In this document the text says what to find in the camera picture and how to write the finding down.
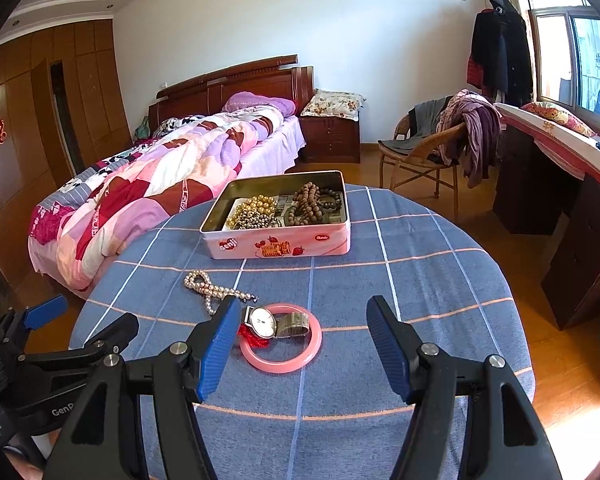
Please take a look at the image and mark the rattan chair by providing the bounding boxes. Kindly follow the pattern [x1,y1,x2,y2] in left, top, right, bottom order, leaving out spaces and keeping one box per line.
[378,110,468,216]

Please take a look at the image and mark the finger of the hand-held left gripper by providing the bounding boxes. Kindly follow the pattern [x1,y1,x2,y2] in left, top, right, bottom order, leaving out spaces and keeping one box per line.
[19,311,140,376]
[0,294,70,356]

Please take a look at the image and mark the brown wooden bead bracelet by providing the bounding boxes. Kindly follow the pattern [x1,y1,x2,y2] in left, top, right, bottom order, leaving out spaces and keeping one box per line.
[284,182,326,226]

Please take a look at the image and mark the black white patterned pillow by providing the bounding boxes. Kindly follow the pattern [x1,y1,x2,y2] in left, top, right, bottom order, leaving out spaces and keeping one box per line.
[155,115,206,133]

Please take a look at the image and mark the dark silver bead necklace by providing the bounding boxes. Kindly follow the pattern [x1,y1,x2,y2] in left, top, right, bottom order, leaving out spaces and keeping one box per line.
[232,214,283,231]

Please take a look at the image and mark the pink tin box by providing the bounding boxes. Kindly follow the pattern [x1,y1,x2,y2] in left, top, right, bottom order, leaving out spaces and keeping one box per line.
[200,170,352,261]

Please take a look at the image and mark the round table, blue cloth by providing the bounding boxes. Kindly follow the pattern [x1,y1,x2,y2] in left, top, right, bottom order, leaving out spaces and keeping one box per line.
[69,183,537,480]

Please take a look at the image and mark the window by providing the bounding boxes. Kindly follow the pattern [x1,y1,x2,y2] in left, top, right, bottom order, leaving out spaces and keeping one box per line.
[522,0,600,133]

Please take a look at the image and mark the hanging dark coats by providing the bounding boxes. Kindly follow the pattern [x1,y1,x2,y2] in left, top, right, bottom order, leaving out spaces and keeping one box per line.
[467,0,535,106]

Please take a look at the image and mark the wooden bed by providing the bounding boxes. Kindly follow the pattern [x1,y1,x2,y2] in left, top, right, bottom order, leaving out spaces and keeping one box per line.
[27,54,315,301]

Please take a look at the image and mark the silver wristwatch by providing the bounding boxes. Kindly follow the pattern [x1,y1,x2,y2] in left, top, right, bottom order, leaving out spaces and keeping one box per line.
[242,305,313,339]

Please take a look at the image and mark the white red desk cloth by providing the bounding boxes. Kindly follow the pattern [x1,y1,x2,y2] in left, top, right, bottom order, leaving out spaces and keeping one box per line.
[495,102,600,181]

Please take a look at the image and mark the pearl necklace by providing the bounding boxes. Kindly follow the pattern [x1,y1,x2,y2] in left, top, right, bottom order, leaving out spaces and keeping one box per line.
[184,270,260,317]

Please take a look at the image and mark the wooden wardrobe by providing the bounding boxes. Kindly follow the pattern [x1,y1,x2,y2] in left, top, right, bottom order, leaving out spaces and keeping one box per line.
[0,19,133,221]

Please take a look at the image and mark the wooden nightstand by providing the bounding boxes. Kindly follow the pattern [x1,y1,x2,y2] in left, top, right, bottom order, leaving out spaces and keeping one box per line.
[300,115,362,164]

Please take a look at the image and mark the purple garment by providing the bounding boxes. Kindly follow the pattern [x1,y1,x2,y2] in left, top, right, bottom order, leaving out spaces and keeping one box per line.
[437,89,503,190]

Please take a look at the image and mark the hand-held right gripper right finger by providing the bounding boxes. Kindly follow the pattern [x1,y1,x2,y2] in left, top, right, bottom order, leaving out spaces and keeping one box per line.
[366,295,563,480]

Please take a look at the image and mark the floral pillow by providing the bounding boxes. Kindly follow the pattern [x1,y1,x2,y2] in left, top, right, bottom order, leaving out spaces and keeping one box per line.
[300,88,367,122]

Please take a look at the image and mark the purple pillow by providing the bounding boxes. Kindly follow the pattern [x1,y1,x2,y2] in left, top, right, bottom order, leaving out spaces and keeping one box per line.
[222,91,297,116]

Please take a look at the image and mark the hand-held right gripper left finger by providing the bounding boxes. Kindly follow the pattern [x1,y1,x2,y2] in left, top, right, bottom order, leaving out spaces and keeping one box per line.
[42,295,243,480]

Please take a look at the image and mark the pink patchwork quilt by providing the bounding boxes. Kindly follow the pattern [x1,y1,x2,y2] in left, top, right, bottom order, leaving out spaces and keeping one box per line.
[28,110,286,301]

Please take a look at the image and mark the pink bangle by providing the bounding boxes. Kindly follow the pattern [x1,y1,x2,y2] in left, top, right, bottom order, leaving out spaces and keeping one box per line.
[241,302,323,374]

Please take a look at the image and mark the gold bead necklace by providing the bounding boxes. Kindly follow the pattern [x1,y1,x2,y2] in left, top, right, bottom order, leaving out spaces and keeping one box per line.
[225,196,281,228]

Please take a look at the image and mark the dark wooden desk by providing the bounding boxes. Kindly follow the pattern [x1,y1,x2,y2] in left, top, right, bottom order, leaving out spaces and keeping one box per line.
[492,125,600,331]

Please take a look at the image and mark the grey stone bead bracelet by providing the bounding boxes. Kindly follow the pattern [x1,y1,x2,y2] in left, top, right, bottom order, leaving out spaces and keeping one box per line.
[319,187,343,211]

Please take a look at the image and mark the red tassel cord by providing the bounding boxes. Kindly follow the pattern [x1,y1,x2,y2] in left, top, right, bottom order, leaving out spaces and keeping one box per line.
[236,324,270,348]

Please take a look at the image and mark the floral cushion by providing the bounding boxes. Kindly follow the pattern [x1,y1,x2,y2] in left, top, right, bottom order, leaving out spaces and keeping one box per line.
[519,101,598,138]

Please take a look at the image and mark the grey garment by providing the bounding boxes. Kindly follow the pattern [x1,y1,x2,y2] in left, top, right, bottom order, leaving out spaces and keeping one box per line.
[380,97,453,157]

